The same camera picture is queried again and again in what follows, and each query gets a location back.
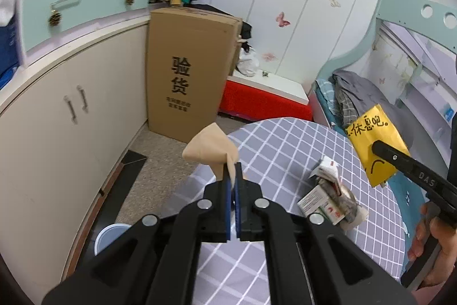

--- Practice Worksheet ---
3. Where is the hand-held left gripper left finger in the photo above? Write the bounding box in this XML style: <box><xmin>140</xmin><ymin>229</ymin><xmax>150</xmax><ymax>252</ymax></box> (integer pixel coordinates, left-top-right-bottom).
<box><xmin>42</xmin><ymin>162</ymin><xmax>232</xmax><ymax>305</ymax></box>

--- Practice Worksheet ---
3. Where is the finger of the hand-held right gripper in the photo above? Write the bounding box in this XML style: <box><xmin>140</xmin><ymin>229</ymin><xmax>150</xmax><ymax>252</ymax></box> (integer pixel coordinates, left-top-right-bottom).
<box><xmin>371</xmin><ymin>140</ymin><xmax>448</xmax><ymax>192</ymax></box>

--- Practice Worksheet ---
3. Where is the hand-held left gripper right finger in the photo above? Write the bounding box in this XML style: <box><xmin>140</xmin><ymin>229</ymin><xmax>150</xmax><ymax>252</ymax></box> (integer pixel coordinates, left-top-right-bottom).
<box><xmin>235</xmin><ymin>162</ymin><xmax>416</xmax><ymax>305</ymax></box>

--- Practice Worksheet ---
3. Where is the yellow handwritten card box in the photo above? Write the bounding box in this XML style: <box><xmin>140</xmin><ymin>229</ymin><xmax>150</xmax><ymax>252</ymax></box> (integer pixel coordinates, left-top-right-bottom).
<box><xmin>344</xmin><ymin>105</ymin><xmax>410</xmax><ymax>188</ymax></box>

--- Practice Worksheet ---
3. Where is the beige nylon stocking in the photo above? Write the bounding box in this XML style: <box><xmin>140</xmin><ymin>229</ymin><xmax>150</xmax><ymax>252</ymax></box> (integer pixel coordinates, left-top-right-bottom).
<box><xmin>182</xmin><ymin>123</ymin><xmax>239</xmax><ymax>189</ymax></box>

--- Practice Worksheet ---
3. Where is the white plastic bin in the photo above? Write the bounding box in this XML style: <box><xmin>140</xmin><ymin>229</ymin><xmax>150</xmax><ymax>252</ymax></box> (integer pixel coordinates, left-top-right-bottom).
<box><xmin>95</xmin><ymin>224</ymin><xmax>133</xmax><ymax>256</ymax></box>

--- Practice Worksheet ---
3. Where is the person's right hand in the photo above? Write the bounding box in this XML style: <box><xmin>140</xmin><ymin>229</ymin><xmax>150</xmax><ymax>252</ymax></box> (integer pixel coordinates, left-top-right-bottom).
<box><xmin>408</xmin><ymin>201</ymin><xmax>457</xmax><ymax>286</ymax></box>

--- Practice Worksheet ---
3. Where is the folded printed paper leaflet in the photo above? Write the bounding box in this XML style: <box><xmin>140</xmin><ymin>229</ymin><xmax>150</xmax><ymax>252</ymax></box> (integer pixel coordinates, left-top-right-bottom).
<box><xmin>310</xmin><ymin>157</ymin><xmax>344</xmax><ymax>198</ymax></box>

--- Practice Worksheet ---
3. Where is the grey plaid clothing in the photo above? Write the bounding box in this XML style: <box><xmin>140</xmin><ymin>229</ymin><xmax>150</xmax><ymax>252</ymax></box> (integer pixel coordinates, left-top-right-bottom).
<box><xmin>332</xmin><ymin>70</ymin><xmax>408</xmax><ymax>127</ymax></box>

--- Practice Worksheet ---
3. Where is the round table with checked cloth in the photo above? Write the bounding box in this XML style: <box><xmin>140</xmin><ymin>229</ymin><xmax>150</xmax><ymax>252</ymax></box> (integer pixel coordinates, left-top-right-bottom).
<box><xmin>157</xmin><ymin>117</ymin><xmax>409</xmax><ymax>305</ymax></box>

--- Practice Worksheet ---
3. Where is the white green medicine box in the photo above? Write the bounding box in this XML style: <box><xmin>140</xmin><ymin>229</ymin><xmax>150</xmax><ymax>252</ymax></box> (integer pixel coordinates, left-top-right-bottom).
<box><xmin>297</xmin><ymin>184</ymin><xmax>345</xmax><ymax>223</ymax></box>

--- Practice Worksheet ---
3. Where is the red box with white lid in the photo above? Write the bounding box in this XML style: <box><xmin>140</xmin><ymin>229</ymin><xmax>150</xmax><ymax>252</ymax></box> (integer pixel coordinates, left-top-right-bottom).
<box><xmin>219</xmin><ymin>74</ymin><xmax>314</xmax><ymax>121</ymax></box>

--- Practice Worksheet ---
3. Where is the white plastic bag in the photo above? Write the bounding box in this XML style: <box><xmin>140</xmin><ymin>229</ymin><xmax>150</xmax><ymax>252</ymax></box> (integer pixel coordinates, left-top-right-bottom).
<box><xmin>236</xmin><ymin>47</ymin><xmax>261</xmax><ymax>77</ymax></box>

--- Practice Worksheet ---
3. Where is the tall cardboard box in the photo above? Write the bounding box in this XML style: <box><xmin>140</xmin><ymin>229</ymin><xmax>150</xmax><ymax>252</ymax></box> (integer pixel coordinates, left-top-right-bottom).
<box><xmin>145</xmin><ymin>8</ymin><xmax>243</xmax><ymax>144</ymax></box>

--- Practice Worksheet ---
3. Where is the cream curved cabinet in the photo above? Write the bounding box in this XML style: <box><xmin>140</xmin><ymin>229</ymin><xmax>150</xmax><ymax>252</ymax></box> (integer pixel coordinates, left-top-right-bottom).
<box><xmin>0</xmin><ymin>10</ymin><xmax>152</xmax><ymax>295</ymax></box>

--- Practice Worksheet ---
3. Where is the blue storage bag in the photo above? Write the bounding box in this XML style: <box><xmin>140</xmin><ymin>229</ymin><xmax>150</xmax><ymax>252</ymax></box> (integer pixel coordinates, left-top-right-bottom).
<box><xmin>0</xmin><ymin>17</ymin><xmax>20</xmax><ymax>89</ymax></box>

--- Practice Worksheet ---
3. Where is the teal bed frame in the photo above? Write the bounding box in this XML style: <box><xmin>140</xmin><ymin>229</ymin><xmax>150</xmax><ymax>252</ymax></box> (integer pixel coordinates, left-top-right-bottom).
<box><xmin>310</xmin><ymin>0</ymin><xmax>457</xmax><ymax>256</ymax></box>

